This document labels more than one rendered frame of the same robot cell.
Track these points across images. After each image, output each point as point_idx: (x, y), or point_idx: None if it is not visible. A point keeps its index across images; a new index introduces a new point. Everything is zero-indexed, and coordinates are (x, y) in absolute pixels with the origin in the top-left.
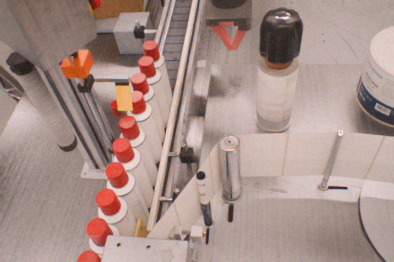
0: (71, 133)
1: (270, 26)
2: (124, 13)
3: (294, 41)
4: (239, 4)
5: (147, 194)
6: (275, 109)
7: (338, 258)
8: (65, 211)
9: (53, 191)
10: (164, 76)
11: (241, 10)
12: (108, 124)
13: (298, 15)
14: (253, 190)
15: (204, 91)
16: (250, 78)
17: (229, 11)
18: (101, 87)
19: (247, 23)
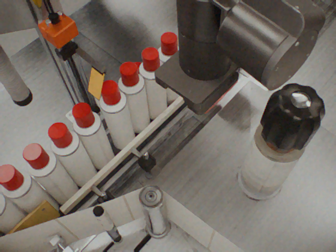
0: (24, 92)
1: (276, 104)
2: None
3: (294, 137)
4: (203, 78)
5: (80, 177)
6: (254, 179)
7: None
8: (33, 138)
9: (38, 114)
10: None
11: (198, 87)
12: (89, 92)
13: (324, 110)
14: (179, 237)
15: (226, 102)
16: None
17: (186, 80)
18: (143, 39)
19: (195, 108)
